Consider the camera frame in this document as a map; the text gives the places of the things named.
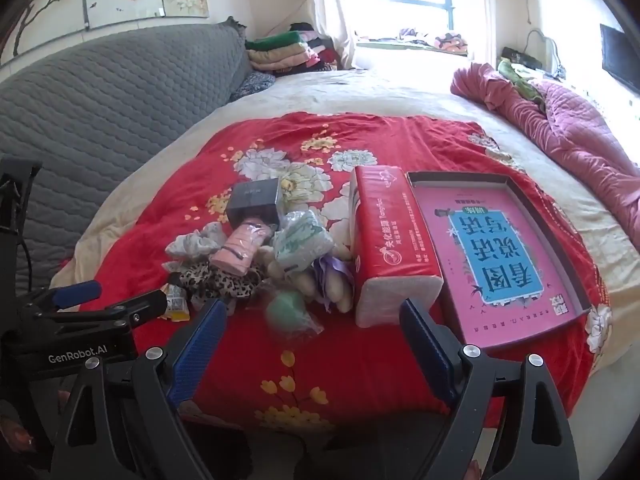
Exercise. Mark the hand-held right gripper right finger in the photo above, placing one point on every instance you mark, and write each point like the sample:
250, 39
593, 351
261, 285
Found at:
430, 355

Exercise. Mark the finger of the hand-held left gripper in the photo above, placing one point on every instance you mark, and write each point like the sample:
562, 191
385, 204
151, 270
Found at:
75, 294
140, 306

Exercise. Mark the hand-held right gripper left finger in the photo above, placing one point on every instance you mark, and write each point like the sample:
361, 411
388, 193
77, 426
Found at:
200, 345

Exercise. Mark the yellow barcode packet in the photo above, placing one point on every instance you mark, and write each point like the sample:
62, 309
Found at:
175, 305

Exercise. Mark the leopard print scrunchie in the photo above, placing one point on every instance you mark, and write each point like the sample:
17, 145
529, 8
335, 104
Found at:
215, 280

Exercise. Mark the grey lace scrunchie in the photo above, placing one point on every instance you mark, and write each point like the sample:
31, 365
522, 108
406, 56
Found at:
192, 245

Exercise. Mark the green sponge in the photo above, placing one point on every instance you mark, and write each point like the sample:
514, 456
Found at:
285, 310

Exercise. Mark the cream teddy bear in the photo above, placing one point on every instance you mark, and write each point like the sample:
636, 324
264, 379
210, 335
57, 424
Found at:
332, 290

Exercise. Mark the grey cardboard box tray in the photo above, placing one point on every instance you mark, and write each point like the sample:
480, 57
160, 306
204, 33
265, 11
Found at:
460, 178

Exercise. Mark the white green soft pack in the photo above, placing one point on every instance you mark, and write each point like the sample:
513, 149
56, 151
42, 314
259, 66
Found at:
302, 240

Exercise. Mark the red floral blanket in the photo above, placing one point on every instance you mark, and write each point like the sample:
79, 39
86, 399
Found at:
350, 360

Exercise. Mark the pink wrapped pack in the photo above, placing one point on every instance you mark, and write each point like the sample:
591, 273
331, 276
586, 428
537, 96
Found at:
240, 250

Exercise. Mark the red tissue pack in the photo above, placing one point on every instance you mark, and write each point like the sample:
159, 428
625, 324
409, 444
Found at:
395, 240

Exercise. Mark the pink book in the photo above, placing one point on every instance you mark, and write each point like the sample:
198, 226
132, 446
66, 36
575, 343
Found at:
450, 220

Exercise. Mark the black box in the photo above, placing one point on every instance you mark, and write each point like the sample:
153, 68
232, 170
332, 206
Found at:
252, 200

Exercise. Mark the grey quilted sofa back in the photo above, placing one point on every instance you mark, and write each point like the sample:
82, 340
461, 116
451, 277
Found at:
100, 110

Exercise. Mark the dark patterned pillow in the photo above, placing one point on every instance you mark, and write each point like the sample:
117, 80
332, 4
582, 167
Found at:
252, 85

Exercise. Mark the pink quilt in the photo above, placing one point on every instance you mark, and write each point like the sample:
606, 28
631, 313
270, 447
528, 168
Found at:
575, 130

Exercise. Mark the green cloth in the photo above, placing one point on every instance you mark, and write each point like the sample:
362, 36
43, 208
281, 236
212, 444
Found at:
520, 82

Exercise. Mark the stack of folded clothes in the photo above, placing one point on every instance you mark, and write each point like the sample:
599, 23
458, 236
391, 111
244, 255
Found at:
280, 52

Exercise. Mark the black bag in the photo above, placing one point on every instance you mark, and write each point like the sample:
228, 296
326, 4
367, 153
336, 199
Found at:
520, 56

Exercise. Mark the clothes on windowsill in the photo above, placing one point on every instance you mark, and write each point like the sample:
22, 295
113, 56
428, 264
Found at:
445, 42

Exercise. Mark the white curtain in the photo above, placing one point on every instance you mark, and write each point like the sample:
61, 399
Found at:
325, 10

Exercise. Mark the black television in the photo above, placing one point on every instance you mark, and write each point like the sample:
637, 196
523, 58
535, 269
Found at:
620, 57

